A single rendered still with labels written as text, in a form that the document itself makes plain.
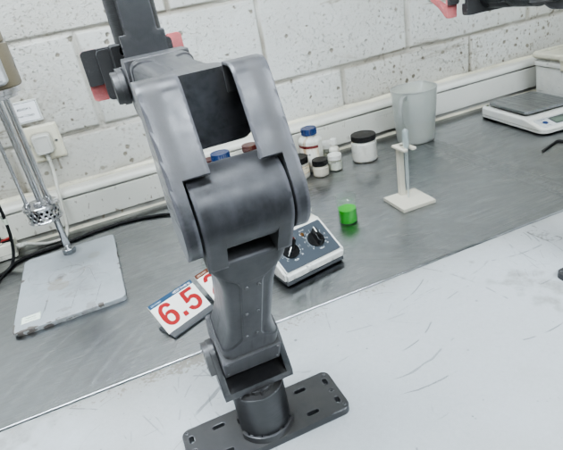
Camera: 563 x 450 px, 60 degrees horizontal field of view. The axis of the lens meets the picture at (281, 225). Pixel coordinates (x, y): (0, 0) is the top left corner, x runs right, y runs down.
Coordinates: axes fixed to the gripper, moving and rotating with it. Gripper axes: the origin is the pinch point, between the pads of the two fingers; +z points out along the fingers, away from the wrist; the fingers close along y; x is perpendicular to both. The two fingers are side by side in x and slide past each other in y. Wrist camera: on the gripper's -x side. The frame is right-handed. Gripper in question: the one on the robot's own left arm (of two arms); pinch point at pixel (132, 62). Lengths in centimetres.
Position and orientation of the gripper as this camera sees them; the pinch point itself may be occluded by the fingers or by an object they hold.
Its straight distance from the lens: 82.1
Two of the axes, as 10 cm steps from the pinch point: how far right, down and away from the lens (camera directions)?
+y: -9.1, 3.1, -2.7
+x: 1.7, 8.8, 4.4
